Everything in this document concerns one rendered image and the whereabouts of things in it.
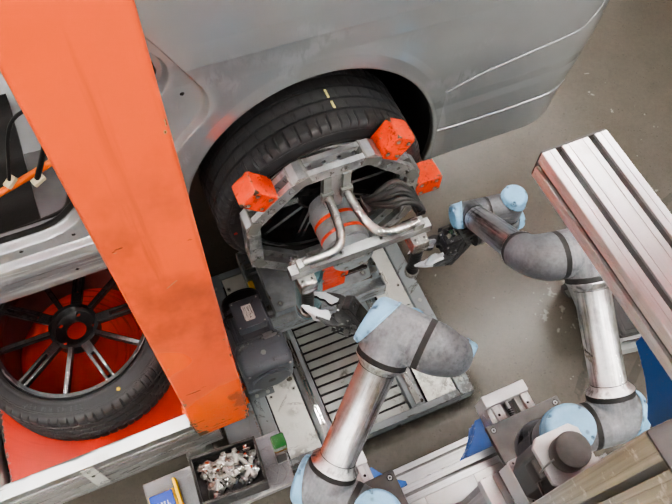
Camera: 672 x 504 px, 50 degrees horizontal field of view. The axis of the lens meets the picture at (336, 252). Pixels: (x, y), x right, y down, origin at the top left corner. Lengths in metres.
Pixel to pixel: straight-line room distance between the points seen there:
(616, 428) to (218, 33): 1.28
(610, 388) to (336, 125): 0.95
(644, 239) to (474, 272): 2.28
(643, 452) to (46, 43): 0.74
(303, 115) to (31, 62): 1.17
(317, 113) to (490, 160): 1.59
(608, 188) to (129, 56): 0.57
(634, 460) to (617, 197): 0.28
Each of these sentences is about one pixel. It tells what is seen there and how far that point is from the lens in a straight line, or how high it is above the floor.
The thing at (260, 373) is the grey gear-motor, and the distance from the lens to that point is 2.44.
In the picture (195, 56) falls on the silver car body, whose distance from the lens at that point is 1.67.
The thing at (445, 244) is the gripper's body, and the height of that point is 0.89.
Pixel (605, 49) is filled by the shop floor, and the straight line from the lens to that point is 4.06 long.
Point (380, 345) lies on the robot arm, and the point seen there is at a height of 1.29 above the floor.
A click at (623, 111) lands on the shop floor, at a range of 3.81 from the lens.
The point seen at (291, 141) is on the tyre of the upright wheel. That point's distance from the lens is 1.92.
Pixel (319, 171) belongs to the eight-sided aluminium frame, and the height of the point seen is 1.12.
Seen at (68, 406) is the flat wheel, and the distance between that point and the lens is 2.40.
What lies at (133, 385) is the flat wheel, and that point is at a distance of 2.36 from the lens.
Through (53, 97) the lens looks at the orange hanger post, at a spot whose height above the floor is 2.03.
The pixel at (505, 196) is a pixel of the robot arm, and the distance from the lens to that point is 2.08.
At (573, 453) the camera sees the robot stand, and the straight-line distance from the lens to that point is 1.21.
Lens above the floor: 2.69
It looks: 61 degrees down
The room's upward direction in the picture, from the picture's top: 3 degrees clockwise
